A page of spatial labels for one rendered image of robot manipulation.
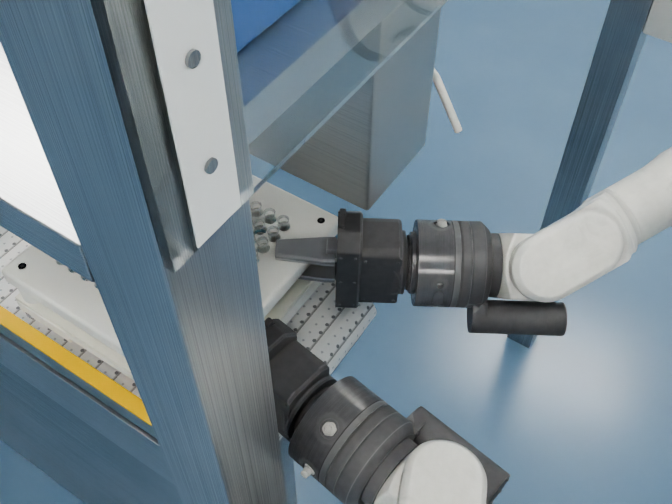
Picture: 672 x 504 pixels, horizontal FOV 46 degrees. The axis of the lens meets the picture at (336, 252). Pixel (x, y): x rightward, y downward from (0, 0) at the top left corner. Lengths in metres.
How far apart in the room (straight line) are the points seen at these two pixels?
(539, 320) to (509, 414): 1.06
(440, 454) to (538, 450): 1.21
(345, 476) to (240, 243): 0.31
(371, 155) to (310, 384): 0.20
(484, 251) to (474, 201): 1.47
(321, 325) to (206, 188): 0.56
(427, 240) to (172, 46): 0.52
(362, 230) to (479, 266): 0.12
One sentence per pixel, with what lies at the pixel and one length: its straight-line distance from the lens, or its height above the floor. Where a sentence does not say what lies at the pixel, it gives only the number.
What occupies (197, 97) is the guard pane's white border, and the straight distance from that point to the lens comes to 0.30.
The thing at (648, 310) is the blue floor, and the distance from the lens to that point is 2.12.
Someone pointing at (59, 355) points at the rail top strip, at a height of 0.92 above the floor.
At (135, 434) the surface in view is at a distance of 0.87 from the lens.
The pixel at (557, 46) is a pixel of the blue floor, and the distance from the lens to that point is 2.83.
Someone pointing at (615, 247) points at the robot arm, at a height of 1.05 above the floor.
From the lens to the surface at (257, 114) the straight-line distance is 0.34.
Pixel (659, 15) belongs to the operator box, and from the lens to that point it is 1.31.
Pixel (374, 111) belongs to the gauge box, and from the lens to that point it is 0.62.
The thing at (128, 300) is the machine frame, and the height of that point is 1.30.
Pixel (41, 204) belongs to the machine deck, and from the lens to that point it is 0.42.
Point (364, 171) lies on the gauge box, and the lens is 0.67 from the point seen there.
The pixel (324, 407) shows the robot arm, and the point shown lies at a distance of 0.66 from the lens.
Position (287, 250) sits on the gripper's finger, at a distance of 0.78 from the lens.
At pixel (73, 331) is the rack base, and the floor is 0.96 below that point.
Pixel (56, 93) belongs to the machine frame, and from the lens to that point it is 0.31.
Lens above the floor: 1.62
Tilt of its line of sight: 51 degrees down
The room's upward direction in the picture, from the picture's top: straight up
